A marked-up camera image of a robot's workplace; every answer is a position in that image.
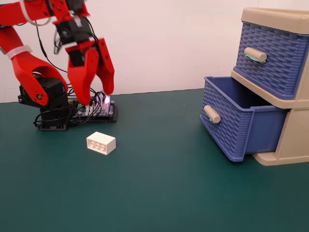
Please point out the red robot arm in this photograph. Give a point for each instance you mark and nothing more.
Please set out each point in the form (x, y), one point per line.
(24, 62)

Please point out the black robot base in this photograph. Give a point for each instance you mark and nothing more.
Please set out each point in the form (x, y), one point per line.
(53, 116)

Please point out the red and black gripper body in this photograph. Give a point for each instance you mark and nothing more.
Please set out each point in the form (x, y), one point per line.
(77, 56)

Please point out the controller circuit board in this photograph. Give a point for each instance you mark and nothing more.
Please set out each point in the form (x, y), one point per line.
(106, 117)

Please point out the white toy brick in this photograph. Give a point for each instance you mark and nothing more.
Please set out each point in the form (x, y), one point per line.
(101, 142)

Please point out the red flat gripper finger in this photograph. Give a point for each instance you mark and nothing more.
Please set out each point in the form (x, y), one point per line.
(107, 72)

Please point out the beige drawer cabinet frame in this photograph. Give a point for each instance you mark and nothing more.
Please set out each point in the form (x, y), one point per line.
(297, 135)

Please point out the blue wicker-pattern drawer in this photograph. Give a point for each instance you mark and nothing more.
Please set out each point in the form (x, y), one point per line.
(272, 75)
(229, 130)

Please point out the dark green table mat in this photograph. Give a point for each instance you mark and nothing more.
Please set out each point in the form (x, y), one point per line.
(154, 188)

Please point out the red rounded gripper finger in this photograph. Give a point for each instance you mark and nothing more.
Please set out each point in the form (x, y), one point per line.
(82, 82)

